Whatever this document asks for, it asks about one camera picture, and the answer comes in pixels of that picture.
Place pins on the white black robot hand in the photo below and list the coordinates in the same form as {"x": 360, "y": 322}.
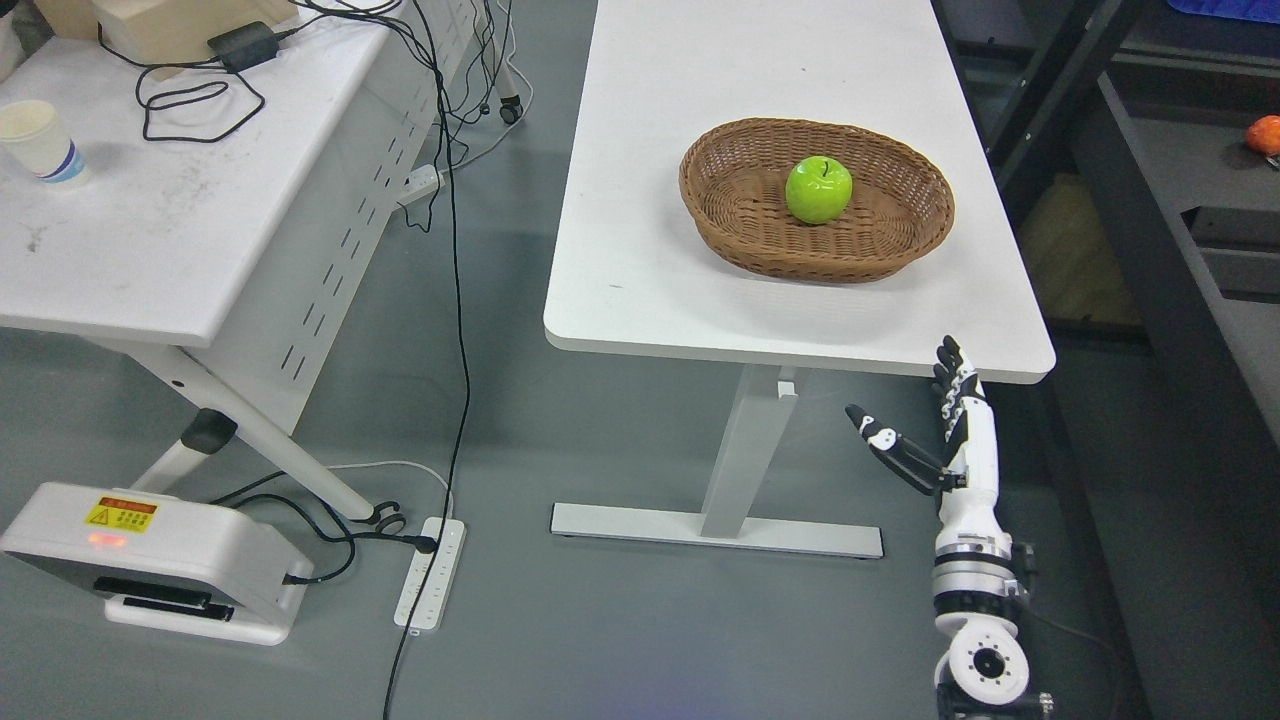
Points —
{"x": 965, "y": 481}

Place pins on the green apple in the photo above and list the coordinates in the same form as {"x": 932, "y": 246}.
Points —
{"x": 818, "y": 190}

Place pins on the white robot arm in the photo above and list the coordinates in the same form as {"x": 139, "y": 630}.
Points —
{"x": 984, "y": 673}

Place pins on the orange fruit on shelf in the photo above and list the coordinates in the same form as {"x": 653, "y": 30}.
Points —
{"x": 1263, "y": 136}

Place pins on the black shelf right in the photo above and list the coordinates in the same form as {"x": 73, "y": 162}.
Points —
{"x": 1144, "y": 469}

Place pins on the brown wicker basket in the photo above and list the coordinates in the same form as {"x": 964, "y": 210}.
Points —
{"x": 732, "y": 180}

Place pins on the white table with basket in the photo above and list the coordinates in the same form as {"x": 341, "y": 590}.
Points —
{"x": 632, "y": 275}

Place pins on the white power strip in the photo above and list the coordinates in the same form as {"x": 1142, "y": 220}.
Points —
{"x": 429, "y": 579}

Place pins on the white folding table left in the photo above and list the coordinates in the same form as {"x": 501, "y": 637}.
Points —
{"x": 226, "y": 264}

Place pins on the white device with warning label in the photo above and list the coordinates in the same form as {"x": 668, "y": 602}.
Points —
{"x": 165, "y": 563}

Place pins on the black power adapter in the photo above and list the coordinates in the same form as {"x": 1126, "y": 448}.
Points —
{"x": 245, "y": 47}

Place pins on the wooden block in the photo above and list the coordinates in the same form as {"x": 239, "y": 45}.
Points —
{"x": 160, "y": 31}

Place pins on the paper cup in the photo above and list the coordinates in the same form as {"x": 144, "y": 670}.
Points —
{"x": 32, "y": 132}

